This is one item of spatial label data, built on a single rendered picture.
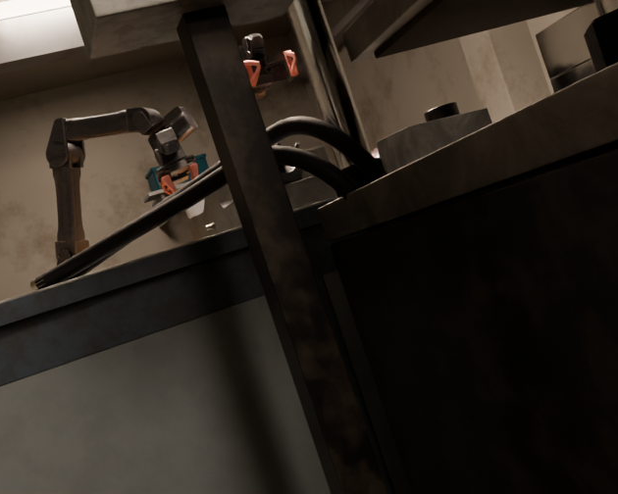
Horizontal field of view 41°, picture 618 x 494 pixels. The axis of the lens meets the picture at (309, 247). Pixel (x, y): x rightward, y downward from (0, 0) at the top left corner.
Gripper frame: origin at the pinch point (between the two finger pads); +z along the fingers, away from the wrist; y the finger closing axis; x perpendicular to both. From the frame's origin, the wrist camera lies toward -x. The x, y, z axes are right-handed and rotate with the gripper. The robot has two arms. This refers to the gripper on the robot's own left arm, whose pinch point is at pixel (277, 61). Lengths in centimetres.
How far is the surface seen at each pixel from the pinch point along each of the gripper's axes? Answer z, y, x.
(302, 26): 67, -20, 11
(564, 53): 75, 21, 28
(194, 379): 50, -52, 61
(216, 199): 24, -32, 31
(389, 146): 25.6, 9.5, 30.5
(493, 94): -224, 213, -2
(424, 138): 32.4, 14.5, 31.5
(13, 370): 49, -79, 50
